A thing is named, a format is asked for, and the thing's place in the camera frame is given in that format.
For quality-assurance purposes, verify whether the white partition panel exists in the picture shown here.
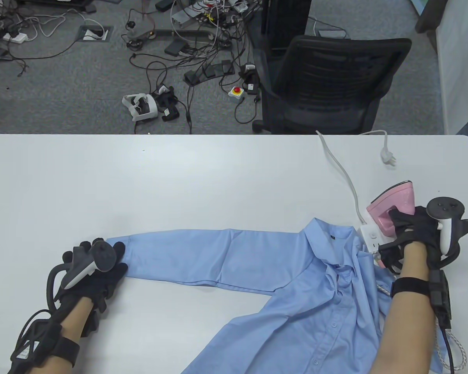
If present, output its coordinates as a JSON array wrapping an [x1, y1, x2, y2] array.
[[437, 0, 468, 135]]

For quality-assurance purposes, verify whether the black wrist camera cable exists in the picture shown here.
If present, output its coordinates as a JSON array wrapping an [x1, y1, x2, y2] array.
[[439, 325, 456, 374], [19, 309, 53, 339]]

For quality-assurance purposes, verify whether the person's left forearm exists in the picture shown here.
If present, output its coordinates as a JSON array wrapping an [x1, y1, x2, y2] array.
[[23, 296, 95, 374]]

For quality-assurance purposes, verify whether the white table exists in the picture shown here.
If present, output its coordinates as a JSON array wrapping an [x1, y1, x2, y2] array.
[[0, 134, 468, 374]]

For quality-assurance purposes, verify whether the black mesh office chair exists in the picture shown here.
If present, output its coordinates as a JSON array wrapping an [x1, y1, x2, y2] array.
[[252, 35, 413, 135]]

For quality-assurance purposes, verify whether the pink electric iron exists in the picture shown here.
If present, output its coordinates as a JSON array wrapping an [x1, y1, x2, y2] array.
[[366, 180, 416, 238]]

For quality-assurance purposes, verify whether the light blue long-sleeve shirt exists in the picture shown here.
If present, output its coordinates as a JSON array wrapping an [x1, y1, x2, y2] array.
[[106, 217, 451, 374]]

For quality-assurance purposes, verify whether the grey power strip cable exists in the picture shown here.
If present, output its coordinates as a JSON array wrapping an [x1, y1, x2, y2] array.
[[316, 130, 397, 226]]

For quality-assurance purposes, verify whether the white VR headset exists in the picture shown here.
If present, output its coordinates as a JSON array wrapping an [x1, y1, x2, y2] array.
[[122, 93, 158, 122]]

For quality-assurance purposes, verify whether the person's right forearm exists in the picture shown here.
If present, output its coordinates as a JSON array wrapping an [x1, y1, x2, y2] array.
[[370, 242, 439, 374]]

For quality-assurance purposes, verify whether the black desk foot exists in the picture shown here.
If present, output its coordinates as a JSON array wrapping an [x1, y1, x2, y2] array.
[[16, 0, 98, 14]]

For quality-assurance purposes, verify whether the white braided iron cord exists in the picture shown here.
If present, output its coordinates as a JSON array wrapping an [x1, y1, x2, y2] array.
[[376, 284, 468, 371]]

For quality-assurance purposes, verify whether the dark grey panel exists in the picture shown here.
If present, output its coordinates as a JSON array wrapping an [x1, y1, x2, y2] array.
[[415, 0, 449, 34]]

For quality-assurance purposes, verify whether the tangle of floor cables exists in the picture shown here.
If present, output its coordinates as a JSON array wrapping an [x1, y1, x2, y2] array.
[[0, 0, 264, 135]]

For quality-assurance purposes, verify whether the black and white controller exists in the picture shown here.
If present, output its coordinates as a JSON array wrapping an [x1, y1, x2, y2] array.
[[426, 197, 468, 269], [47, 241, 117, 312]]

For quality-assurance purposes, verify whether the grey floor socket box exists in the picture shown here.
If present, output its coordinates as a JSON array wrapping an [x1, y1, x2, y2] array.
[[77, 26, 113, 42]]

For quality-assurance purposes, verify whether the grey desk leg base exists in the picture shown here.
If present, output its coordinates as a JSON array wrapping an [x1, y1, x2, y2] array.
[[126, 19, 216, 42]]

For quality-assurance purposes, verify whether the black computer tower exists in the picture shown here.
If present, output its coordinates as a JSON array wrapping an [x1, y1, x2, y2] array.
[[261, 0, 312, 53]]

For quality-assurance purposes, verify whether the white black handheld scanner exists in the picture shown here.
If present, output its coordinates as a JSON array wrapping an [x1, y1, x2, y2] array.
[[240, 63, 260, 95]]

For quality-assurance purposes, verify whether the person's right hand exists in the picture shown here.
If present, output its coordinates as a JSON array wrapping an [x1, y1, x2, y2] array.
[[378, 206, 443, 275]]

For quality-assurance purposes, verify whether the person's left hand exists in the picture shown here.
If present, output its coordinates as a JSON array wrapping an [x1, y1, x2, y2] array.
[[57, 238, 128, 339]]

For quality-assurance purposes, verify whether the silver aluminium profile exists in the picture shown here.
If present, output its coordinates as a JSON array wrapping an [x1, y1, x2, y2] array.
[[171, 8, 209, 28]]

